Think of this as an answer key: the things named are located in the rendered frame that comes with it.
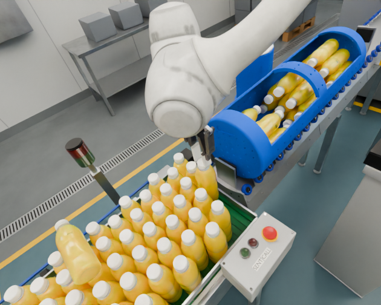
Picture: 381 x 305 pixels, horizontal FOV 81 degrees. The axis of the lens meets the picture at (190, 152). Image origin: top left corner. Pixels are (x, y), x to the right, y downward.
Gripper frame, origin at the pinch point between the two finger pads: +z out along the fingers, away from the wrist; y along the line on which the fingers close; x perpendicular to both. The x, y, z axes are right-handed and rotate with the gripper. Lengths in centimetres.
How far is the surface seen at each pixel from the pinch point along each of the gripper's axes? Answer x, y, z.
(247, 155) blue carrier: -15.1, -6.2, 9.5
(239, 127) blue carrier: -15.6, -2.7, -1.5
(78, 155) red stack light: 27.3, 34.9, -1.6
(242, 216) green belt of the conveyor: -4.1, -11.8, 31.1
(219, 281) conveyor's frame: 18.9, -20.2, 31.4
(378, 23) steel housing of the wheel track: -197, 7, 28
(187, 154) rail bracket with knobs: -8.8, 21.7, 20.8
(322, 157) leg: -115, -6, 99
